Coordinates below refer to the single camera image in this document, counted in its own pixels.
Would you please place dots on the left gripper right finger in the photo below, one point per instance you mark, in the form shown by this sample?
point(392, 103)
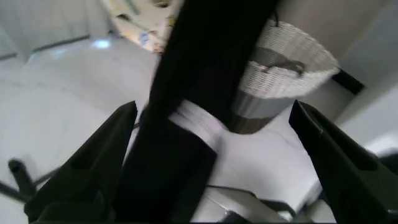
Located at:
point(351, 180)

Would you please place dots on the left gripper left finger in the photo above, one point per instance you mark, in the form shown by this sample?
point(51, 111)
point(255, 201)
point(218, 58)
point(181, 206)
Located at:
point(84, 180)

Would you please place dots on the cream printed garment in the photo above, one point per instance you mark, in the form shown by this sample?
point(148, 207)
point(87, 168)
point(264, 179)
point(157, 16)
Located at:
point(143, 31)

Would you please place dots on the black garment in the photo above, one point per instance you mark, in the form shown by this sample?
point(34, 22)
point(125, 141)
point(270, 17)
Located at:
point(202, 46)

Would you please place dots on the black clothes rack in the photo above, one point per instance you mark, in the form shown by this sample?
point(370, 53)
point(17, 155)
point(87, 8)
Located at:
point(21, 177)

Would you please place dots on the white laundry basket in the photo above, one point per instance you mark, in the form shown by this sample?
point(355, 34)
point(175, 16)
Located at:
point(289, 77)

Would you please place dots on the white curtain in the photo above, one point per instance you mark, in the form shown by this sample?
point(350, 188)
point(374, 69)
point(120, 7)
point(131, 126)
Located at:
point(46, 18)

